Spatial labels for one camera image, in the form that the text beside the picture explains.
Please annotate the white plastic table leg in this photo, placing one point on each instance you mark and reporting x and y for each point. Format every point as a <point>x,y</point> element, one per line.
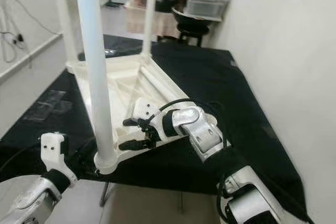
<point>149,19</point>
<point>163,85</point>
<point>97,51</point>
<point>65,24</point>

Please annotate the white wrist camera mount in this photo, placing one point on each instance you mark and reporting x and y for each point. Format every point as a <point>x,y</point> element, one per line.
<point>144,108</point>
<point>52,148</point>

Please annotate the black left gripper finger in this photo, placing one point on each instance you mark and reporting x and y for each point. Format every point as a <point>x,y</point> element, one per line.
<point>100,171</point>
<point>82,148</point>

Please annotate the clear plastic storage box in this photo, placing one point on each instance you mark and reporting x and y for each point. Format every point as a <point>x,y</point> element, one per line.
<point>207,6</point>

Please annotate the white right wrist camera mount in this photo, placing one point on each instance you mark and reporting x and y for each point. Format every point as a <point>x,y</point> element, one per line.
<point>144,108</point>

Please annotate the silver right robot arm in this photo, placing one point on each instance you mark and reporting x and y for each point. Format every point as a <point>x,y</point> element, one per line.
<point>205,129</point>

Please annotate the beige cloth covered table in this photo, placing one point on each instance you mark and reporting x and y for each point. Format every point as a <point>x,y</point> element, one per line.
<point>134,22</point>

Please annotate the black round stool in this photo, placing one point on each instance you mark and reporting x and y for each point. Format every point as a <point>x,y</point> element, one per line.
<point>191,32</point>

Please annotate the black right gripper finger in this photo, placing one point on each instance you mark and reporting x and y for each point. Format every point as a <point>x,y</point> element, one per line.
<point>133,121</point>
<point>135,144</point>

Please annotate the black tablecloth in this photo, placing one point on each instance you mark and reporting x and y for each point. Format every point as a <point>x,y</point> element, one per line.
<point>215,77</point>

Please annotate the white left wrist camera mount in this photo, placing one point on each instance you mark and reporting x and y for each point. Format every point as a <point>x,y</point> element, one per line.
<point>52,148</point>

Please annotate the black power plug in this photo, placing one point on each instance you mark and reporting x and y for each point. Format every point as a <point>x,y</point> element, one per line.
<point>21,38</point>

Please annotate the white plastic children table top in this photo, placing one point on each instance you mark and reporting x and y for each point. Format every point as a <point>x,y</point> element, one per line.
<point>126,85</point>

